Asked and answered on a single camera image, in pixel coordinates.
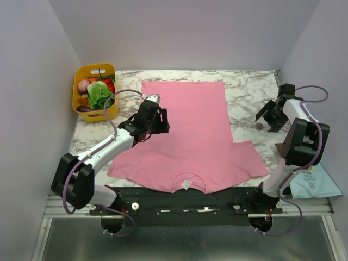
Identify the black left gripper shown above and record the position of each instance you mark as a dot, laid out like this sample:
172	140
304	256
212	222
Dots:
164	125

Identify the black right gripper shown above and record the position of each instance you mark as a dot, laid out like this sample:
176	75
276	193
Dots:
273	115

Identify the pink t-shirt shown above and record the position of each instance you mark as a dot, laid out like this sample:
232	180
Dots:
198	151

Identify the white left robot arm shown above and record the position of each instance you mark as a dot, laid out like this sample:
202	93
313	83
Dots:
74	180

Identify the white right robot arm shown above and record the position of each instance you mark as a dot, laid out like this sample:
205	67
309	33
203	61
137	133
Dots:
305	142

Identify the red toy pepper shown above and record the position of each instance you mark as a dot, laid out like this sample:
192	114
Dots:
110	84

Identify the green toy lettuce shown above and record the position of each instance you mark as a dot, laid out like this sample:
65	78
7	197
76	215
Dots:
98	95

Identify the blue snack bag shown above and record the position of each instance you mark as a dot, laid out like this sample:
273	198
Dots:
312	183

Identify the yellow plastic basket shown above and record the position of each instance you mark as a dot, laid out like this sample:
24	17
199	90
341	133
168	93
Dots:
100	72

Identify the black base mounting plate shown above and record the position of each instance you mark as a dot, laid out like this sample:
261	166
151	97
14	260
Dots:
237	206

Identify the purple toy eggplant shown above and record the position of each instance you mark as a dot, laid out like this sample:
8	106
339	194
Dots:
84	109

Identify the purple toy onion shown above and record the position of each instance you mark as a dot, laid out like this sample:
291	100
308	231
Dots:
83	85

